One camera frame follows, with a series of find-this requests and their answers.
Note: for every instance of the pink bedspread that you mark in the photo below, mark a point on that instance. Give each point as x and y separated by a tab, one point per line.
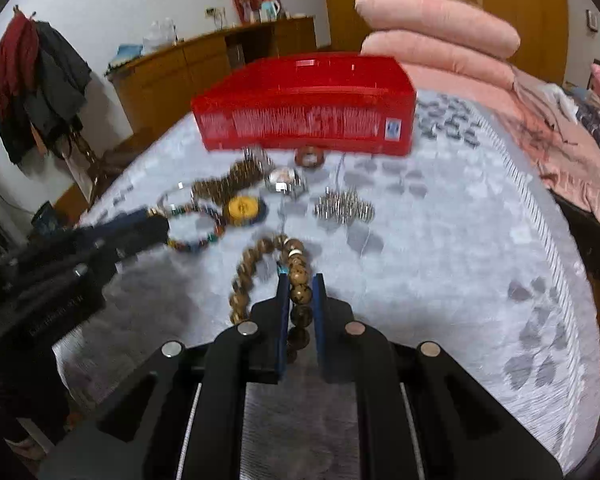
545	130

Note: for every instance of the pink and blue thermos jug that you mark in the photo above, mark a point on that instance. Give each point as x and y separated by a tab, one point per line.
270	9

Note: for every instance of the wall switch panel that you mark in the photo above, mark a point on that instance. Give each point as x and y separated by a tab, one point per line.
592	20

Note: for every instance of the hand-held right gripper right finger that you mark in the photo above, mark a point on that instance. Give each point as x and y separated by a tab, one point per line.
321	325

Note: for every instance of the wooden coat rack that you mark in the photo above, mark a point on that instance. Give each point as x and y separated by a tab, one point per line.
87	160

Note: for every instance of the silver bangle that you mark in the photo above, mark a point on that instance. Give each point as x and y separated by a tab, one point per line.
161	200
285	181

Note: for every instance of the red plastic box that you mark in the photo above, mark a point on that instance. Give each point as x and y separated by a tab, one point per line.
305	120

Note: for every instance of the pink folded quilt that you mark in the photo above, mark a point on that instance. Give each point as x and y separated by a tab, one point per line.
440	62
437	20

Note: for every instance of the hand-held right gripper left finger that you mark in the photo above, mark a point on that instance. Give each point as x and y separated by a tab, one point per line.
282	325

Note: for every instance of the wooden sideboard cabinet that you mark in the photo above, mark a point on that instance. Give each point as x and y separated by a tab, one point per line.
170	80

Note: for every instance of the clear plastic bag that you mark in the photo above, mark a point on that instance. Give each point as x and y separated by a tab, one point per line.
159	35

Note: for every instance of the wall socket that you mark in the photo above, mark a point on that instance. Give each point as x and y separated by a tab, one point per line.
214	11

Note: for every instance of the light blue cloth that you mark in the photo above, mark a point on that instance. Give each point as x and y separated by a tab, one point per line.
126	55

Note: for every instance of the white patterned tablecloth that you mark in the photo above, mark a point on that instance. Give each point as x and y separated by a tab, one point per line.
455	260

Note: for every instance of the wooden wardrobe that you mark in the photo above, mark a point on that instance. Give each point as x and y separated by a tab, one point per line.
350	5

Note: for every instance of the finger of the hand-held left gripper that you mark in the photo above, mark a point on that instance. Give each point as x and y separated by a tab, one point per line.
142	237
122	222

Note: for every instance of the red hanging garment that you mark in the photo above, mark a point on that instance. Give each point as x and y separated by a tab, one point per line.
12	60

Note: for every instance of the gold pendant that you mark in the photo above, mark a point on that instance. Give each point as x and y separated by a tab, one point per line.
242	209

